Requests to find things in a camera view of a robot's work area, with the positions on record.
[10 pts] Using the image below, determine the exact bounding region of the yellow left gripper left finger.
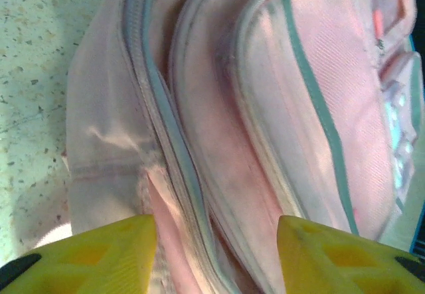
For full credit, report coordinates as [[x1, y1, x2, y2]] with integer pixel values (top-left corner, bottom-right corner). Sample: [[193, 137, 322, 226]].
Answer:
[[0, 214, 157, 294]]

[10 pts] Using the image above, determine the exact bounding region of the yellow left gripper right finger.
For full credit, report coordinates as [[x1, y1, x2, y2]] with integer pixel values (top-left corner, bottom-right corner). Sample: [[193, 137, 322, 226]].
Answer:
[[277, 216, 425, 294]]

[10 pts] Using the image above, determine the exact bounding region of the pink student backpack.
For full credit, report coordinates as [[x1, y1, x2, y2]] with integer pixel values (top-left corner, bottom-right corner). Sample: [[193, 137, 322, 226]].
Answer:
[[64, 0, 425, 294]]

